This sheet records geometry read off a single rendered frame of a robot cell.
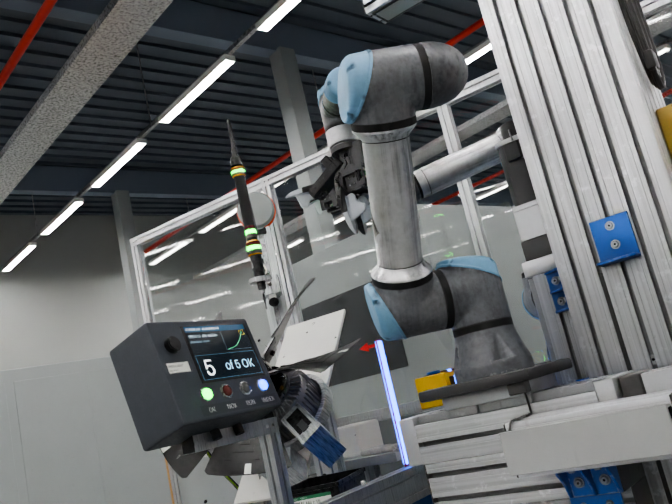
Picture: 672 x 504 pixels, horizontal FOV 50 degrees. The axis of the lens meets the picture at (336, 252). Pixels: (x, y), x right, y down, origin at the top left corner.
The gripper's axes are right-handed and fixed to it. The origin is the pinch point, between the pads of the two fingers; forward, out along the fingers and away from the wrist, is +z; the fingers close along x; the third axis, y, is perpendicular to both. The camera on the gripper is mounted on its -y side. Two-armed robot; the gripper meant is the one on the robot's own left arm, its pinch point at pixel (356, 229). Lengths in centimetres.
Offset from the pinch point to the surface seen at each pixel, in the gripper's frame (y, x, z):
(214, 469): -58, -1, 47
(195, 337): -10, -48, 21
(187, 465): -81, 13, 45
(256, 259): -49, 24, -9
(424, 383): -16, 47, 38
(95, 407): -527, 330, -13
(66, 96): -439, 281, -303
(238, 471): -52, 2, 49
